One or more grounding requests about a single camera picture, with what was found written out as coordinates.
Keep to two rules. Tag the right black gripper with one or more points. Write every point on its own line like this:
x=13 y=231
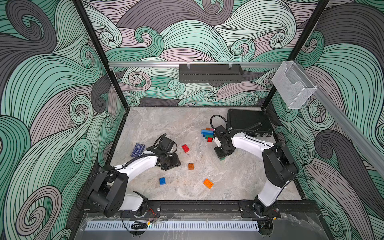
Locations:
x=219 y=155

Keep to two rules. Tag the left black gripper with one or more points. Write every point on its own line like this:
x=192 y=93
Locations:
x=175 y=162

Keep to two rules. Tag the brown lego brick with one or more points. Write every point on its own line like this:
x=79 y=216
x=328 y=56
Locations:
x=190 y=166

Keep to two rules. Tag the orange lego brick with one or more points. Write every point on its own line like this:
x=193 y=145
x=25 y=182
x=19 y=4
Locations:
x=208 y=183

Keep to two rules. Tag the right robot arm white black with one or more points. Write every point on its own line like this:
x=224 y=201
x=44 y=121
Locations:
x=279 y=165

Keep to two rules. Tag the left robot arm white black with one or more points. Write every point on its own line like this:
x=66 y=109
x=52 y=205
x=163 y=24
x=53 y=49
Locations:
x=108 y=192

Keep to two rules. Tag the blue small lego brick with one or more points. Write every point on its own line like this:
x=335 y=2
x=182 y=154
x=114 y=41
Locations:
x=162 y=181

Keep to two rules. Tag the blue card tag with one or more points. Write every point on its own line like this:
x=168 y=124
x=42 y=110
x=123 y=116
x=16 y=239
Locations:
x=137 y=150

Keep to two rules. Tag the black case on table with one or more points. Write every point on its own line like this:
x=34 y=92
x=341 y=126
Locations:
x=253 y=123

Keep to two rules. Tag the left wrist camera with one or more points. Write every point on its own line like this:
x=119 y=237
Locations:
x=166 y=145

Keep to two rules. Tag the black perforated wall tray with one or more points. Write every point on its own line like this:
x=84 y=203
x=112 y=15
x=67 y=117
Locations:
x=216 y=75

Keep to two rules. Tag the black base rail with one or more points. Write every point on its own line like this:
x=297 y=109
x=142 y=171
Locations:
x=246 y=208

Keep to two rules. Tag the clear plastic wall bin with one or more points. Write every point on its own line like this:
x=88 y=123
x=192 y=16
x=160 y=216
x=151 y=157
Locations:
x=293 y=84

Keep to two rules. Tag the white slotted cable duct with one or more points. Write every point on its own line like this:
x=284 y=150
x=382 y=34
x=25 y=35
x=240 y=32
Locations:
x=175 y=226

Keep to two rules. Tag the aluminium rail back wall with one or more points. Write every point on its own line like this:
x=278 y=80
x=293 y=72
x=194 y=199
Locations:
x=166 y=64

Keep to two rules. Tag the aluminium rail wall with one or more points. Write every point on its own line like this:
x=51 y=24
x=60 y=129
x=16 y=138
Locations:
x=166 y=64
x=332 y=98

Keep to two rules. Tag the aluminium rail right wall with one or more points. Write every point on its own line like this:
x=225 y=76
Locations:
x=332 y=98

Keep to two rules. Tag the black frame post right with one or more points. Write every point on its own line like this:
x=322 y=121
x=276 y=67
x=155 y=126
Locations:
x=309 y=27

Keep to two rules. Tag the black frame post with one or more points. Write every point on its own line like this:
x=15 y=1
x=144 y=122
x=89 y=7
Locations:
x=309 y=27
x=95 y=41

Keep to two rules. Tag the black frame post left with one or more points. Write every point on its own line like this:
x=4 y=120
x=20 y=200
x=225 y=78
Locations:
x=95 y=41

